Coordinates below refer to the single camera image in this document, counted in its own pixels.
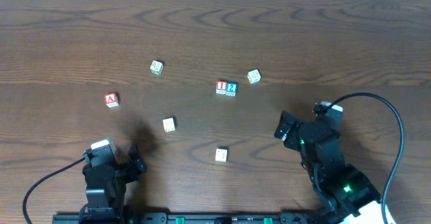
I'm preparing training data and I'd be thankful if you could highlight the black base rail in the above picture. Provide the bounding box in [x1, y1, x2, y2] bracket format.
[52, 213, 325, 224]

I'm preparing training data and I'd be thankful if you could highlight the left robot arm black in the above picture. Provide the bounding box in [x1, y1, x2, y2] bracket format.
[79, 145, 147, 223]

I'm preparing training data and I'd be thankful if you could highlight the yellow picture wooden block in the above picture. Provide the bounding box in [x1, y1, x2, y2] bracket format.
[162, 118, 176, 132]

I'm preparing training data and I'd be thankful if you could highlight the yellow edged picture block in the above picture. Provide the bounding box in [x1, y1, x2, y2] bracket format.
[247, 69, 261, 84]

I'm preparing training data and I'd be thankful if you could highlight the red letter I block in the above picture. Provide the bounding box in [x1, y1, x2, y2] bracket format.
[215, 81, 228, 95]

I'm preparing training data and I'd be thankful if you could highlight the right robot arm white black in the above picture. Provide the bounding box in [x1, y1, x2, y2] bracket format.
[274, 108, 395, 223]

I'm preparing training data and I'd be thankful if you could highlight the green picture wooden block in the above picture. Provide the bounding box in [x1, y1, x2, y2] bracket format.
[150, 61, 164, 75]

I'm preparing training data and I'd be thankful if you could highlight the red letter A block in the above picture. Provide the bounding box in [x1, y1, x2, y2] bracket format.
[104, 93, 119, 108]

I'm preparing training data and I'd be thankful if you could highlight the plain picture wooden block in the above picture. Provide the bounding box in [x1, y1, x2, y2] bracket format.
[215, 148, 228, 162]

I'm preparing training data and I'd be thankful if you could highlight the blue number 2 block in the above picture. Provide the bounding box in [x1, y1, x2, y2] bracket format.
[226, 83, 238, 96]

